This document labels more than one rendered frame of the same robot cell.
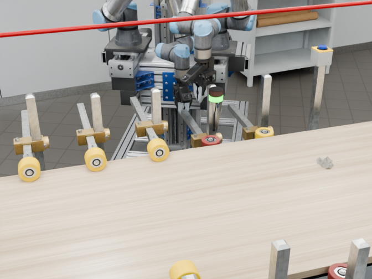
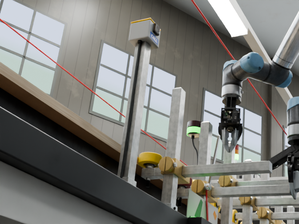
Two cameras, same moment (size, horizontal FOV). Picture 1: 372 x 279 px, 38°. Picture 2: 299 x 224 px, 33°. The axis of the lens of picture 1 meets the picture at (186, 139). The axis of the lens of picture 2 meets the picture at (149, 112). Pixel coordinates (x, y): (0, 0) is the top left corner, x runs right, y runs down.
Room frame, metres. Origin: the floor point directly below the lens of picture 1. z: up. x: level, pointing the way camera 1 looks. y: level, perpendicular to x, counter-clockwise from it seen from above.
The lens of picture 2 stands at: (3.27, -1.48, 0.34)
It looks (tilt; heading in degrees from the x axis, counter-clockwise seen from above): 24 degrees up; 137
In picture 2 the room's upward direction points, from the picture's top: 7 degrees clockwise
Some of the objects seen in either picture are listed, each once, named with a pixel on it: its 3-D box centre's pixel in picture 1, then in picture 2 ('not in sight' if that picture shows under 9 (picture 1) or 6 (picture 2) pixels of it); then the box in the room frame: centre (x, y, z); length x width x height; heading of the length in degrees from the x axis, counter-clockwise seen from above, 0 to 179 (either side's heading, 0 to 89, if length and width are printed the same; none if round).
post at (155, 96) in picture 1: (156, 139); (227, 198); (2.05, 0.13, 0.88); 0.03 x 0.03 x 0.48; 16
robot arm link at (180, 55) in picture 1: (181, 56); (298, 114); (2.43, 0.02, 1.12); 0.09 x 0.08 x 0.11; 46
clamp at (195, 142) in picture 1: (206, 140); (204, 191); (2.11, -0.09, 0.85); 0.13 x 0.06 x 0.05; 106
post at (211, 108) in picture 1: (211, 134); (202, 182); (2.12, -0.11, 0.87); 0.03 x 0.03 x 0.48; 16
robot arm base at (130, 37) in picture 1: (128, 34); not in sight; (2.90, 0.32, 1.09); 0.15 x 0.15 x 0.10
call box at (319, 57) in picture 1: (321, 56); (144, 36); (2.26, -0.60, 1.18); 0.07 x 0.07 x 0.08; 16
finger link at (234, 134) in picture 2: (200, 91); (233, 139); (2.21, -0.07, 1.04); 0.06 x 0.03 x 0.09; 126
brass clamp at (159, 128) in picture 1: (151, 127); (229, 185); (2.04, 0.15, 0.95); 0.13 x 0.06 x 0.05; 106
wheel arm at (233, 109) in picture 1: (246, 125); (203, 171); (2.26, -0.29, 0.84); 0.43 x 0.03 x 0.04; 16
